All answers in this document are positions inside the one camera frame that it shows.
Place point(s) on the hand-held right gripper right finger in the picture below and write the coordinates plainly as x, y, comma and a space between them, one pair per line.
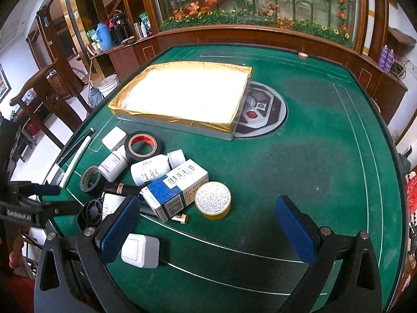
295, 231

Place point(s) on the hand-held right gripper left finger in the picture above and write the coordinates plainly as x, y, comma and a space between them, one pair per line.
120, 225

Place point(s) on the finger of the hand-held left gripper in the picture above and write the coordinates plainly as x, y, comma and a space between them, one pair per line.
65, 207
45, 189

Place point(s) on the black fan housing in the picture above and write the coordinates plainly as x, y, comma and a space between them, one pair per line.
93, 213

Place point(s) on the grey tape roll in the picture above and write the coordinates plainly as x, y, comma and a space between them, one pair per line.
91, 189

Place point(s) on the white marker pen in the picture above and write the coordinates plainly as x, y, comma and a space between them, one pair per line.
76, 161

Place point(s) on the blue and white carton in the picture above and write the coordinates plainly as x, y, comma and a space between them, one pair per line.
159, 192

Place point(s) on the white bottle black print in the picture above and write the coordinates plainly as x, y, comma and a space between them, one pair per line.
151, 169

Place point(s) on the black tape roll red core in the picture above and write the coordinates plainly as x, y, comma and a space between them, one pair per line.
133, 155

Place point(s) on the white barcode carton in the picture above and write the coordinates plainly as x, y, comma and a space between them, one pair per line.
189, 171

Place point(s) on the round gold tin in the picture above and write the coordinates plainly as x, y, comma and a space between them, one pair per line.
211, 199

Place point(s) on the gold-lined shallow box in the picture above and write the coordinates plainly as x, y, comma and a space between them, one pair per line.
182, 91

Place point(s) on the person's left hand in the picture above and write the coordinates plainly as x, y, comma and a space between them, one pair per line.
14, 256

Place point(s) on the small grey-green carton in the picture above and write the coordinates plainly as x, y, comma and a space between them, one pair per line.
57, 176

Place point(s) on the small white power adapter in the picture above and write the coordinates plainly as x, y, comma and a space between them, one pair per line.
138, 249

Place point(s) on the black lipstick gold band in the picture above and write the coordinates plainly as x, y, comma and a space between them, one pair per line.
114, 188

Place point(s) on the black pen tan cap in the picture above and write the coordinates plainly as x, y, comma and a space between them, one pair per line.
179, 218

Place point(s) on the white bottle red label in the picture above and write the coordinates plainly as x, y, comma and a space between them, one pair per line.
112, 166

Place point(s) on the large white power adapter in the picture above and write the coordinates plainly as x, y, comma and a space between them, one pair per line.
114, 138

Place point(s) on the wooden chair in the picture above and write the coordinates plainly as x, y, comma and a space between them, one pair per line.
39, 84

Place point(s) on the blue-grey water jug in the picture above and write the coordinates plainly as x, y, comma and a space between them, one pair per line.
94, 96

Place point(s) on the white plastic bucket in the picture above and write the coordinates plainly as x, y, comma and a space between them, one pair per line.
107, 86

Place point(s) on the red plastic bag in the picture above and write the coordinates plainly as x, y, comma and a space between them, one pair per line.
411, 192

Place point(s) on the table centre control panel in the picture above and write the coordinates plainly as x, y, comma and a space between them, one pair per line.
260, 104

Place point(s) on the green snack bag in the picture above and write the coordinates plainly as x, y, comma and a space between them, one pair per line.
145, 21
90, 36

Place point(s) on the blue thermos jug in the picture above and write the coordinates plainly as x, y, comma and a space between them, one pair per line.
102, 37

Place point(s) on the black computer mouse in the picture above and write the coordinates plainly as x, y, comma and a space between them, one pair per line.
130, 41

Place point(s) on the black thermos jug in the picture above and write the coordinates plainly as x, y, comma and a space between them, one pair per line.
119, 31

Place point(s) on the small red white clip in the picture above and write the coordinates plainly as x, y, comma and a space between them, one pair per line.
303, 55

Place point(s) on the steel cup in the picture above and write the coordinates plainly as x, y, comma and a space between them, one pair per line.
137, 30

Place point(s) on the purple bottle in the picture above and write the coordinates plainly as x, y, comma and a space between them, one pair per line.
390, 60
382, 55

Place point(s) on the artificial flower bamboo display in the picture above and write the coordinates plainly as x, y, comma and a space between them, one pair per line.
244, 16

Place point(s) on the framed wall picture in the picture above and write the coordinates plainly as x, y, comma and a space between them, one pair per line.
3, 81

